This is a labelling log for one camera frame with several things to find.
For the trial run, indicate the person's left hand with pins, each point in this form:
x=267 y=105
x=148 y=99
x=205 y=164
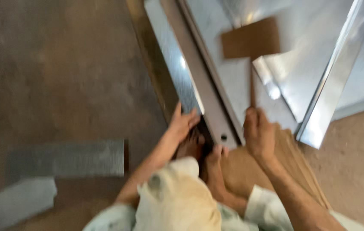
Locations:
x=182 y=125

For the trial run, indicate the person's right hand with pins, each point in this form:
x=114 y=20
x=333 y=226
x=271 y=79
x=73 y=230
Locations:
x=260 y=138

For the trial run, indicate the person's right fingers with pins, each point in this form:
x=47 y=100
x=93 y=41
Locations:
x=253 y=118

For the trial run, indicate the person's left fingers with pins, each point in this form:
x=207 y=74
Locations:
x=186 y=116

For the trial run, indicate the narrow galvanized metal sheet strip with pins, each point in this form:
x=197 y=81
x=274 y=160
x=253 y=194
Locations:
x=172 y=57

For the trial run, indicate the person's left foot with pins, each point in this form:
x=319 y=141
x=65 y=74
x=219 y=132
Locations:
x=192 y=146

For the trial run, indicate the grey metal bar with hole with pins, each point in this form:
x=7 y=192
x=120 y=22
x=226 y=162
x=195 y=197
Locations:
x=201 y=83

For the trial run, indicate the large flat galvanized metal sheet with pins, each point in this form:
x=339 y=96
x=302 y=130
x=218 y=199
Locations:
x=230 y=80

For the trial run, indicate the shiny bent metal sheet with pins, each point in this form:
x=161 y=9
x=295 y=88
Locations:
x=284 y=80

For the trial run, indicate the tan board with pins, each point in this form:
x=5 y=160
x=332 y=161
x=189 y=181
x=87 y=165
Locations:
x=243 y=173

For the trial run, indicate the long shiny metal angle profile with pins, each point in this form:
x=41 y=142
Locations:
x=326 y=96

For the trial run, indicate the brown cardboard piece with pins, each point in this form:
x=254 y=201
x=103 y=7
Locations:
x=251 y=38

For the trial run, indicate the person's white clothing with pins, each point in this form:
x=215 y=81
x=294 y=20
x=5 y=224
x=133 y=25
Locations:
x=175 y=199

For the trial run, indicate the small galvanized metal sheet offcut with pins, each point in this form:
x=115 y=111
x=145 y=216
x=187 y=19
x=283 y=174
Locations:
x=66 y=160

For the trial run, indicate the pale grey sheet piece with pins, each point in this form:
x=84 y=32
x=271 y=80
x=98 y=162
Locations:
x=12 y=202

